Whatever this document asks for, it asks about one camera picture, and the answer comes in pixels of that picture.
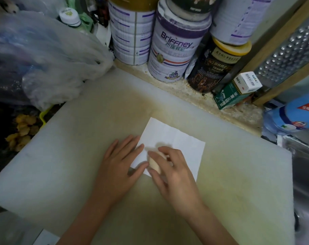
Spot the person's left hand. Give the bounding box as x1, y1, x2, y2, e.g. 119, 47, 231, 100
92, 134, 149, 205

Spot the person's right hand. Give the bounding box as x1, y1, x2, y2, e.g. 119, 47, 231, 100
147, 146, 206, 220

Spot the beige egg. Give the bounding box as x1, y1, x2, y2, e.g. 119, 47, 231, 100
147, 150, 170, 175

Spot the white paper sheet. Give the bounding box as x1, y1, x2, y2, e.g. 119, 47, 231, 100
129, 117, 206, 182

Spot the white plastic cutting board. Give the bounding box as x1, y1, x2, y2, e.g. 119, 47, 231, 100
0, 68, 297, 245

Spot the yellow green basket rim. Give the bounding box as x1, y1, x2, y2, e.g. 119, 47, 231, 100
39, 104, 54, 128

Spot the white printed card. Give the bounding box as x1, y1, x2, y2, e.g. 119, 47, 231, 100
33, 229, 61, 245

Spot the pile of yellow dried fruits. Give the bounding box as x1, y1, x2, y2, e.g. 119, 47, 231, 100
5, 114, 40, 152

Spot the green white small carton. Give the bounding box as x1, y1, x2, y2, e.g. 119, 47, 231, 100
213, 71, 263, 110

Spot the white foil pouch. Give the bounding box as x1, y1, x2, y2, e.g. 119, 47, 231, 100
184, 54, 198, 79

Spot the dark tin yellow lid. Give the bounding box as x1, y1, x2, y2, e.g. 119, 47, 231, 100
187, 37, 253, 94

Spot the steel sink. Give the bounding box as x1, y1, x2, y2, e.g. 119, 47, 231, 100
279, 136, 309, 245

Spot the crumpled translucent plastic bag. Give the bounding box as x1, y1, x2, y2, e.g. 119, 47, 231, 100
0, 10, 115, 111

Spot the white tin purple band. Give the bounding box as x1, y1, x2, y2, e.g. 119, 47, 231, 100
147, 0, 212, 83

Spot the blue plastic bottle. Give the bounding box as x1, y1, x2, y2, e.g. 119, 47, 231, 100
263, 90, 309, 137

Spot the white purple tin gold lid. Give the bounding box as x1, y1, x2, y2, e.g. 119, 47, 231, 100
210, 0, 275, 46
108, 0, 160, 66

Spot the white tape roll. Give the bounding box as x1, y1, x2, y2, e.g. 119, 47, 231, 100
94, 21, 112, 49

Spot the small white cap bottle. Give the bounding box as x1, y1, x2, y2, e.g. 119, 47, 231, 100
58, 7, 86, 31

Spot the green label jar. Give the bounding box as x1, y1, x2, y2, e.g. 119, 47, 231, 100
167, 0, 219, 14

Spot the small panda toy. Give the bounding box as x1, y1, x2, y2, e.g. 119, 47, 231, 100
0, 0, 20, 14

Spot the metal grater wooden frame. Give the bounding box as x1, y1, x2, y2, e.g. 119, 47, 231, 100
236, 0, 309, 108

